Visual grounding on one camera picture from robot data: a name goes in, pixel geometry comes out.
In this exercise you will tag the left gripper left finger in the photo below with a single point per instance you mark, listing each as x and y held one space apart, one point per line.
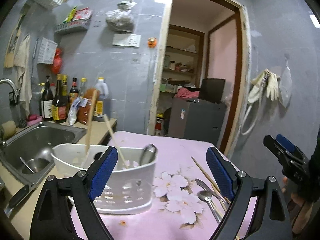
52 217

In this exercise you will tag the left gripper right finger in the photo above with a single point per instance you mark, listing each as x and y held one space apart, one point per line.
270 219

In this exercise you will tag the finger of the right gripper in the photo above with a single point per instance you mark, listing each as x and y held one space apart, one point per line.
288 145
278 150

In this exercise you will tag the person's right hand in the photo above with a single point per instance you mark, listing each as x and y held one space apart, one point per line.
298 207

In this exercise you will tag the metal ladle in sink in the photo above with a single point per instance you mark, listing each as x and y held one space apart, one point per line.
33 165

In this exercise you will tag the hanging white rubber gloves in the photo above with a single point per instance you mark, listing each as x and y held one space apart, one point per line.
267 82

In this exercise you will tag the stainless steel sink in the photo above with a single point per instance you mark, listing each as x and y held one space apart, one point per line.
29 141

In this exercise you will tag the white plastic utensil holder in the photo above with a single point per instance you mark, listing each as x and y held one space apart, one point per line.
127 192

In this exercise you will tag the pink floral table mat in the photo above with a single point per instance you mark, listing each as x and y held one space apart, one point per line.
176 212

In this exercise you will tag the black box on cabinet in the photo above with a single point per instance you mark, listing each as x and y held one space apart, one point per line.
212 90

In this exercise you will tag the dark grey cabinet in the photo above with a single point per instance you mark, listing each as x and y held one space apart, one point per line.
196 119

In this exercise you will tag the pink sponge by sink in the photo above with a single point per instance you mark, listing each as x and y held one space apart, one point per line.
33 119

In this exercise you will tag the white seasoning packet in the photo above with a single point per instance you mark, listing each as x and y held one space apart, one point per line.
72 114

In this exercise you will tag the red cloth on cabinet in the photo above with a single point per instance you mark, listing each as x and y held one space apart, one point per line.
185 93

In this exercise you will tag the soy sauce bottle yellow label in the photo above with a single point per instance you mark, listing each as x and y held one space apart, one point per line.
59 105

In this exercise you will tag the red white bottle on floor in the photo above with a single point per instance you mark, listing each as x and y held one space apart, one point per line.
159 130

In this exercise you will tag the dark wine bottle white label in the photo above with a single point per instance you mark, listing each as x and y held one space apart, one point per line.
47 101

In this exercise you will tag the wooden shelf unit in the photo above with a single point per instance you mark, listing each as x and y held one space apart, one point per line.
183 56

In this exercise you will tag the dark sauce bottle red label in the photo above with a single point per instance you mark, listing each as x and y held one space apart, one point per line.
74 92

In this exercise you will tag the yellow-capped thin bottle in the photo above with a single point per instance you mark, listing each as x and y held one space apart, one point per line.
82 89

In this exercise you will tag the large clear oil jug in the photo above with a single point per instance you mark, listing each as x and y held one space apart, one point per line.
103 104

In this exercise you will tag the red plastic bag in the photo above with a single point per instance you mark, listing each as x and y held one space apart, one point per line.
57 63

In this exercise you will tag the hanging beige towel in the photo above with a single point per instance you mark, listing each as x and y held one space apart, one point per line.
21 62

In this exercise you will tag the kitchen knife black handle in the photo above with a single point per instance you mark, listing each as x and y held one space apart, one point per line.
18 198

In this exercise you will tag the clear bag on wall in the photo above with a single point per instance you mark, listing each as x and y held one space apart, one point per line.
285 84

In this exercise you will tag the orange wall hook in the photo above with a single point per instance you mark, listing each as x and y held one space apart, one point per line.
152 42

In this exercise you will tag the white wall basket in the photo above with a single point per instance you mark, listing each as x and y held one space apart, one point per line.
47 51

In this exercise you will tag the white wall socket panel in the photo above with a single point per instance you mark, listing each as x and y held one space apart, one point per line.
126 40

